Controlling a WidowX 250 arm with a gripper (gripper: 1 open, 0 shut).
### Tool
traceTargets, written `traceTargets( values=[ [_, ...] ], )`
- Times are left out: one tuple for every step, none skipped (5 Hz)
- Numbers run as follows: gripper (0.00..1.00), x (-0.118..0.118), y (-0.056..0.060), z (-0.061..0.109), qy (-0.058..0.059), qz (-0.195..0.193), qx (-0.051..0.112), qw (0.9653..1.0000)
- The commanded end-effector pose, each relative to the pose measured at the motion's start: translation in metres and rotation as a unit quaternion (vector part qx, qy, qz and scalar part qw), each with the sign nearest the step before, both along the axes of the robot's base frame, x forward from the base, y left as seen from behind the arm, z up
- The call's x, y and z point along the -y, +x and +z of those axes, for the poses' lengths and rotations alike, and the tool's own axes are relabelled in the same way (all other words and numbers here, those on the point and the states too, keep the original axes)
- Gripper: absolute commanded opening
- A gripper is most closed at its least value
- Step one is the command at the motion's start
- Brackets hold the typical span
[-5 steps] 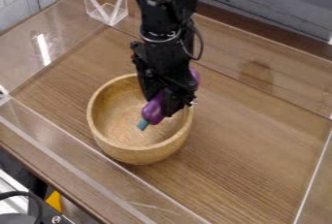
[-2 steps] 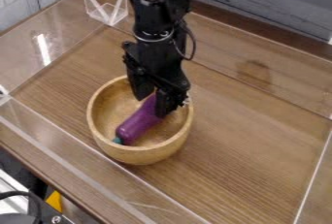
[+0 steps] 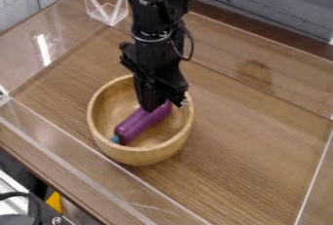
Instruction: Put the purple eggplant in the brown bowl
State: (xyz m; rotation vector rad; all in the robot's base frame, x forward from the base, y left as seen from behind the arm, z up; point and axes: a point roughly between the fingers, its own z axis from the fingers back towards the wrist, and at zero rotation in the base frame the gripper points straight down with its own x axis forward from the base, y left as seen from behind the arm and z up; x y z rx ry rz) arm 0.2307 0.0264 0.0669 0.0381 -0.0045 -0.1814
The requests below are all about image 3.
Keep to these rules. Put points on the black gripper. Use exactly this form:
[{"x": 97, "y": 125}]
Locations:
[{"x": 153, "y": 64}]

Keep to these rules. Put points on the purple toy eggplant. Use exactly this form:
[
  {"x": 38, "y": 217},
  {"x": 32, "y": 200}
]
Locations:
[{"x": 137, "y": 122}]

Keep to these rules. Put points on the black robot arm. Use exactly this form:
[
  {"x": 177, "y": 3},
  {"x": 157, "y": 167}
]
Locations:
[{"x": 157, "y": 21}]

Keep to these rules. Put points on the brown wooden bowl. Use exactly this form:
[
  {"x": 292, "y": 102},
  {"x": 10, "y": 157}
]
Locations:
[{"x": 109, "y": 106}]

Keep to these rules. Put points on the clear acrylic tray enclosure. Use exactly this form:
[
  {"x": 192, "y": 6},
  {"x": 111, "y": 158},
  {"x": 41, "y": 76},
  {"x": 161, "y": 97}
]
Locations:
[{"x": 240, "y": 156}]

